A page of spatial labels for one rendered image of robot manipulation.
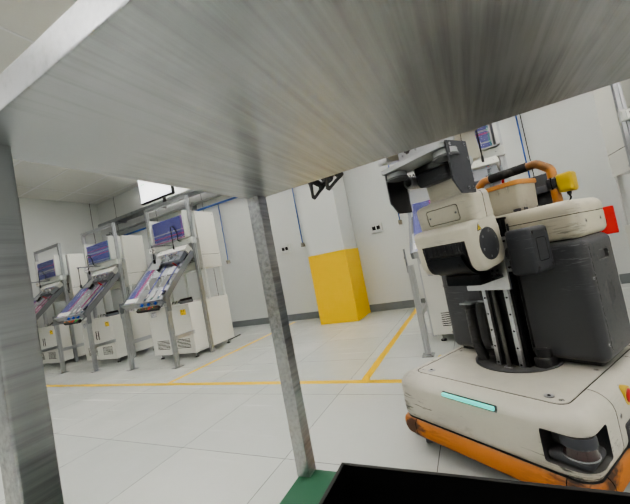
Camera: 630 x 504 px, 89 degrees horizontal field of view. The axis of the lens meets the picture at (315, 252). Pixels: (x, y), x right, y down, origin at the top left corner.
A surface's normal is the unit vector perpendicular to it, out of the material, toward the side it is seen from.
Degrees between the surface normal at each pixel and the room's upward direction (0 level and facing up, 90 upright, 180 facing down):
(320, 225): 90
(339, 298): 90
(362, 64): 180
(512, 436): 90
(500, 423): 90
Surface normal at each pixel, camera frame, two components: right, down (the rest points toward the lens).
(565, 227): -0.84, 0.14
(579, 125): -0.44, 0.04
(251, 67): 0.19, 0.98
